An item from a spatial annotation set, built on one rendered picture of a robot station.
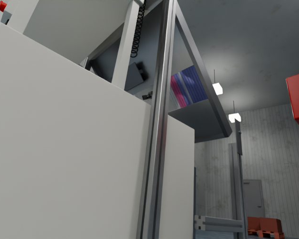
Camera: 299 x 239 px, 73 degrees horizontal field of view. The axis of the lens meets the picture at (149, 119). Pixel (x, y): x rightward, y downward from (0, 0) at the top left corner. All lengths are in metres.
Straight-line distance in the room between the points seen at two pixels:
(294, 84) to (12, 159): 0.80
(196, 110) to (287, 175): 9.78
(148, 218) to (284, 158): 10.48
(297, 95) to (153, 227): 0.60
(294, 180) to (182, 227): 10.09
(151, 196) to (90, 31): 0.74
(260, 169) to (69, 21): 10.45
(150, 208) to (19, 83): 0.39
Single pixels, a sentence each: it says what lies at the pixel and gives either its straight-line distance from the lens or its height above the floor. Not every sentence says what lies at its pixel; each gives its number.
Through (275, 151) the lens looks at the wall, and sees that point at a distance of 11.02.
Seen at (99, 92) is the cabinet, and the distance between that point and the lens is 0.54.
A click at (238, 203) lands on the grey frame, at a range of 0.96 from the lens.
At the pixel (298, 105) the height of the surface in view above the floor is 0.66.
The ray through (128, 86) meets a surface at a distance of 1.26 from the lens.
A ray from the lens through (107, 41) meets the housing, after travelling 1.29.
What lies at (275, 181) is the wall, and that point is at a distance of 10.74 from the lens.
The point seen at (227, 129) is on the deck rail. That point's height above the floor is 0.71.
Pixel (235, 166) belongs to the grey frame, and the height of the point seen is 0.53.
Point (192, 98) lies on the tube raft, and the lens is 1.09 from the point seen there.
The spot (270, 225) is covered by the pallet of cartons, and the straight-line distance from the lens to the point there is 7.41.
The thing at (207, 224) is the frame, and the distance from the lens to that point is 0.75.
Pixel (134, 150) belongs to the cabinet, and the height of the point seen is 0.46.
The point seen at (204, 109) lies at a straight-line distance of 1.08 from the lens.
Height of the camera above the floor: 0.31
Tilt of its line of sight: 24 degrees up
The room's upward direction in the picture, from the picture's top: 7 degrees clockwise
